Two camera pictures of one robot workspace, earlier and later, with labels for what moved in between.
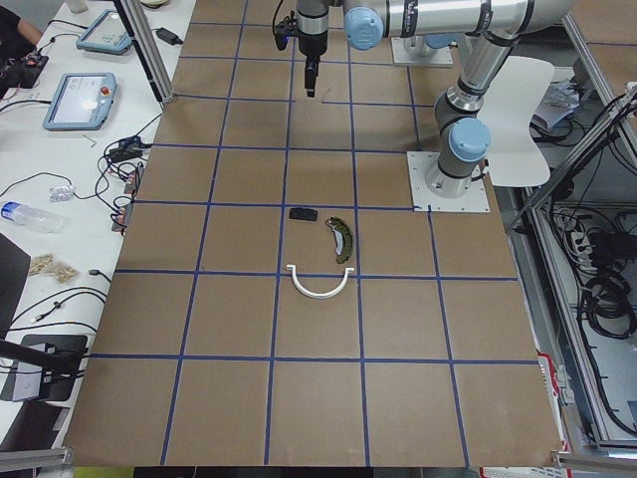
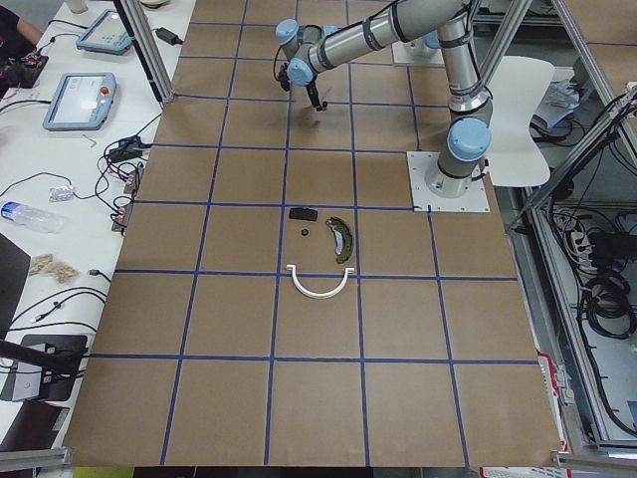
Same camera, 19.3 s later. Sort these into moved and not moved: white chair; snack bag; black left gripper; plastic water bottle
Moved: black left gripper
Not moved: plastic water bottle; white chair; snack bag
